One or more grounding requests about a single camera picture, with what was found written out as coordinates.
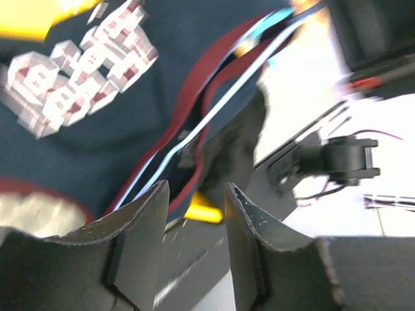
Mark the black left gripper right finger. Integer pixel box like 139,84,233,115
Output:
226,183,414,310

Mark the light blue wire hanger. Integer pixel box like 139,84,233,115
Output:
105,1,325,214

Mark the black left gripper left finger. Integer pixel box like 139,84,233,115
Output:
1,181,169,310

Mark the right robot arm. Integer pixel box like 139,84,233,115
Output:
326,0,414,98

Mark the yellow plastic tray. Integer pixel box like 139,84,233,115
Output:
1,1,223,224

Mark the navy maroon-trimmed tank top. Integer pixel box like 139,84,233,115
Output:
1,1,292,231

